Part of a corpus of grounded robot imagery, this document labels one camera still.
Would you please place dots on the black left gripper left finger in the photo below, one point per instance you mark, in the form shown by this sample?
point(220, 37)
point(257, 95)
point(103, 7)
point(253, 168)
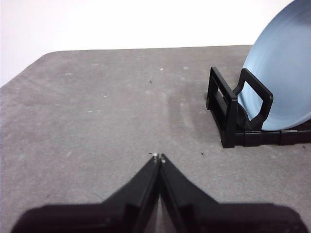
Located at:
point(102, 218)

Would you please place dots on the black plate rack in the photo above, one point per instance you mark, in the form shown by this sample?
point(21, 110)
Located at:
point(232, 121)

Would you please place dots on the blue round plate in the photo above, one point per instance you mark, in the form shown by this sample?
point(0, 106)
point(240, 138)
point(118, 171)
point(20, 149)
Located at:
point(279, 72)

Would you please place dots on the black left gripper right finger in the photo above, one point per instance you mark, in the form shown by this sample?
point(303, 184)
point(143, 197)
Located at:
point(218, 218)

